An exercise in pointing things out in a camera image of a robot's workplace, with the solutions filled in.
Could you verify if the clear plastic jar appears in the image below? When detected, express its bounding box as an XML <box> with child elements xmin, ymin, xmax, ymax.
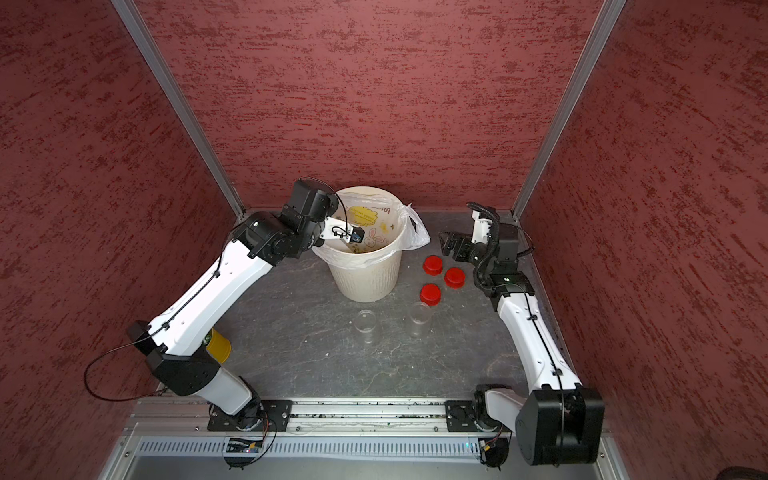
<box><xmin>352</xmin><ymin>309</ymin><xmax>379</xmax><ymax>345</ymax></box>
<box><xmin>406</xmin><ymin>302</ymin><xmax>432</xmax><ymax>337</ymax></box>

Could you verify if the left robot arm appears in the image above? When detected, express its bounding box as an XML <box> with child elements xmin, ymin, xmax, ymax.
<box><xmin>129</xmin><ymin>179</ymin><xmax>365</xmax><ymax>431</ymax></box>

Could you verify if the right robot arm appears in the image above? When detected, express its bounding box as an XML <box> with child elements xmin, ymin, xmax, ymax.
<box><xmin>439</xmin><ymin>219</ymin><xmax>605</xmax><ymax>466</ymax></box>

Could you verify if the white printed bin liner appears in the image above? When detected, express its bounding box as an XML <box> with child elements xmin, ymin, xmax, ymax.
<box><xmin>313</xmin><ymin>186</ymin><xmax>431</xmax><ymax>270</ymax></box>

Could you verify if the cream plastic waste bin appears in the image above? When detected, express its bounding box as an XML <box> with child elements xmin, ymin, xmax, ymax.
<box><xmin>323</xmin><ymin>252</ymin><xmax>402</xmax><ymax>303</ymax></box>

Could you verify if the yellow pencil cup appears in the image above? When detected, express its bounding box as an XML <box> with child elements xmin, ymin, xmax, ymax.
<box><xmin>203</xmin><ymin>328</ymin><xmax>232</xmax><ymax>365</ymax></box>

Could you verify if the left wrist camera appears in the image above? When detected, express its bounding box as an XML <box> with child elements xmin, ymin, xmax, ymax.
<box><xmin>347</xmin><ymin>221</ymin><xmax>365</xmax><ymax>244</ymax></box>

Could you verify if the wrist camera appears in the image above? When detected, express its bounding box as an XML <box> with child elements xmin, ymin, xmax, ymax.
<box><xmin>347</xmin><ymin>221</ymin><xmax>365</xmax><ymax>244</ymax></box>
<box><xmin>472</xmin><ymin>210</ymin><xmax>493</xmax><ymax>244</ymax></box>

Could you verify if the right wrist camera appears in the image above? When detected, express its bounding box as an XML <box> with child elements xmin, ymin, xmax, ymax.
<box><xmin>472</xmin><ymin>210</ymin><xmax>493</xmax><ymax>244</ymax></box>

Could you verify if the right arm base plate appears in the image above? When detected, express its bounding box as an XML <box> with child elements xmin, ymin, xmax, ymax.
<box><xmin>444</xmin><ymin>400</ymin><xmax>515</xmax><ymax>435</ymax></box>

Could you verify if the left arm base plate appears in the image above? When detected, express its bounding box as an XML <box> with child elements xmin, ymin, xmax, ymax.
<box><xmin>207</xmin><ymin>400</ymin><xmax>294</xmax><ymax>433</ymax></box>

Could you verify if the aluminium mounting rail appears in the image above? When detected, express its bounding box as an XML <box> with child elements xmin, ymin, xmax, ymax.
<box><xmin>128</xmin><ymin>395</ymin><xmax>610</xmax><ymax>438</ymax></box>

